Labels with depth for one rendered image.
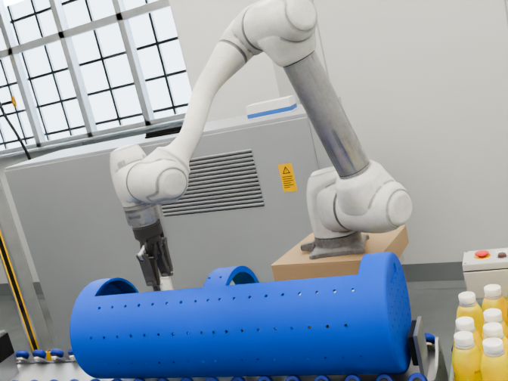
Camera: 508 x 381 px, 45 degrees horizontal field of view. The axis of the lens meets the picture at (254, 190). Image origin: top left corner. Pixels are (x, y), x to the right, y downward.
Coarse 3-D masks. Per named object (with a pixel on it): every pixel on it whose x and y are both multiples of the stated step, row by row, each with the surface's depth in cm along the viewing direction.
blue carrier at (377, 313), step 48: (96, 288) 172; (192, 288) 157; (240, 288) 151; (288, 288) 145; (336, 288) 140; (384, 288) 135; (96, 336) 163; (144, 336) 158; (192, 336) 152; (240, 336) 147; (288, 336) 142; (336, 336) 138; (384, 336) 134
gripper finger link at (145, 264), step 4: (144, 252) 160; (136, 256) 161; (144, 256) 160; (140, 260) 161; (144, 260) 161; (148, 260) 161; (140, 264) 162; (144, 264) 161; (148, 264) 161; (144, 268) 162; (148, 268) 161; (144, 272) 162; (148, 272) 162; (152, 272) 162; (144, 276) 163; (148, 276) 162; (152, 276) 162; (148, 280) 163; (152, 280) 162; (152, 284) 163
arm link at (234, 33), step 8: (248, 8) 170; (240, 16) 172; (232, 24) 175; (240, 24) 171; (232, 32) 174; (240, 32) 171; (232, 40) 173; (240, 40) 173; (248, 40) 171; (240, 48) 173; (248, 48) 174; (256, 48) 173; (248, 56) 176
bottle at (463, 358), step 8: (472, 344) 130; (456, 352) 131; (464, 352) 130; (472, 352) 129; (480, 352) 131; (456, 360) 131; (464, 360) 129; (472, 360) 129; (480, 360) 130; (456, 368) 131; (464, 368) 130; (472, 368) 129; (456, 376) 132; (464, 376) 130; (472, 376) 130; (480, 376) 130
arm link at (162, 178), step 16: (224, 48) 172; (208, 64) 173; (224, 64) 172; (240, 64) 175; (208, 80) 170; (224, 80) 173; (192, 96) 166; (208, 96) 166; (192, 112) 159; (208, 112) 164; (192, 128) 154; (176, 144) 151; (192, 144) 152; (144, 160) 149; (160, 160) 145; (176, 160) 147; (128, 176) 153; (144, 176) 144; (160, 176) 141; (176, 176) 142; (144, 192) 145; (160, 192) 142; (176, 192) 143
